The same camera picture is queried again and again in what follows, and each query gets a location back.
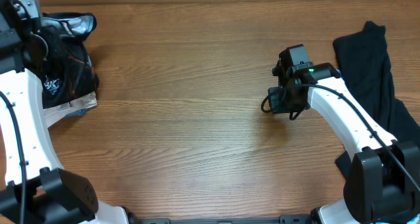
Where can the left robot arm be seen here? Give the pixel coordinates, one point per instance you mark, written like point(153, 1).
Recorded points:
point(38, 188)

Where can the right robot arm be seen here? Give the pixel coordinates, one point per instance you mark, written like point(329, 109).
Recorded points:
point(382, 183)

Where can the black orange patterned jersey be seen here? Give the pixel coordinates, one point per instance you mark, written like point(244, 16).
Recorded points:
point(68, 73)

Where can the plain black garment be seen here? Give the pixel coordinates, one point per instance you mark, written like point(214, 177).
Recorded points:
point(366, 69)

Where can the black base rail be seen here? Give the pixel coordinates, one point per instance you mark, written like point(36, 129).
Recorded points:
point(223, 220)

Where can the white folded shorts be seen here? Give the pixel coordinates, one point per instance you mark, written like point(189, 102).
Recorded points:
point(54, 114)

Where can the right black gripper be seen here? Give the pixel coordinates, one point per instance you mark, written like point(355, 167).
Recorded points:
point(277, 108)

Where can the blue denim garment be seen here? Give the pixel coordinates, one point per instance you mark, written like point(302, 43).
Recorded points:
point(80, 112)

